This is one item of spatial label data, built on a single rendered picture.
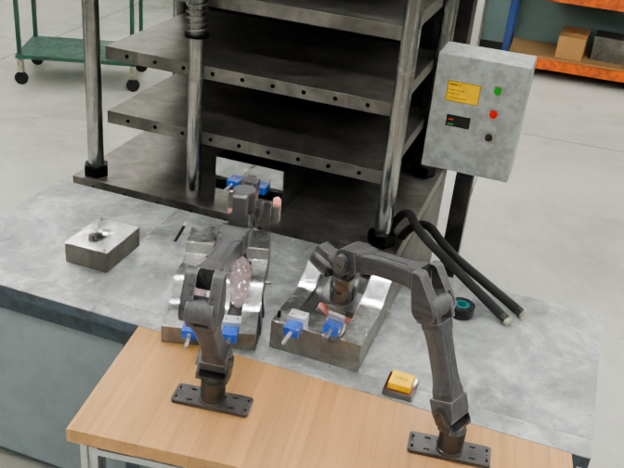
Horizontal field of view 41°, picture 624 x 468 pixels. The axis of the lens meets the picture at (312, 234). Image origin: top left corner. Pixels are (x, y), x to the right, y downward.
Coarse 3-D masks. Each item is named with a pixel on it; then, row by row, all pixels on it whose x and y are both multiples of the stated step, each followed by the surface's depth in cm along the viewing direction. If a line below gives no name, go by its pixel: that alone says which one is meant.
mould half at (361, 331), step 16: (304, 272) 248; (304, 288) 244; (368, 288) 243; (384, 288) 243; (288, 304) 236; (368, 304) 240; (384, 304) 242; (272, 320) 227; (320, 320) 229; (352, 320) 231; (368, 320) 232; (272, 336) 230; (304, 336) 226; (320, 336) 224; (352, 336) 224; (368, 336) 228; (288, 352) 230; (304, 352) 228; (320, 352) 226; (336, 352) 224; (352, 352) 223; (352, 368) 225
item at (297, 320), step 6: (294, 312) 227; (300, 312) 227; (288, 318) 226; (294, 318) 225; (300, 318) 225; (306, 318) 226; (288, 324) 224; (294, 324) 224; (300, 324) 224; (306, 324) 228; (288, 330) 223; (294, 330) 222; (300, 330) 224; (288, 336) 221; (294, 336) 223; (282, 342) 218
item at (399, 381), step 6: (396, 372) 220; (402, 372) 221; (390, 378) 218; (396, 378) 218; (402, 378) 218; (408, 378) 219; (414, 378) 220; (390, 384) 217; (396, 384) 216; (402, 384) 216; (408, 384) 216; (402, 390) 216; (408, 390) 216
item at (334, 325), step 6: (330, 312) 222; (330, 318) 221; (336, 318) 221; (342, 318) 221; (324, 324) 218; (330, 324) 218; (336, 324) 219; (342, 324) 220; (324, 330) 219; (330, 330) 217; (336, 330) 218; (342, 330) 222; (324, 336) 213; (336, 336) 218
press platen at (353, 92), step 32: (160, 32) 324; (224, 32) 332; (256, 32) 337; (288, 32) 341; (320, 32) 346; (160, 64) 298; (224, 64) 296; (256, 64) 299; (288, 64) 302; (320, 64) 306; (352, 64) 310; (384, 64) 313; (416, 64) 317; (320, 96) 282; (352, 96) 279; (384, 96) 280
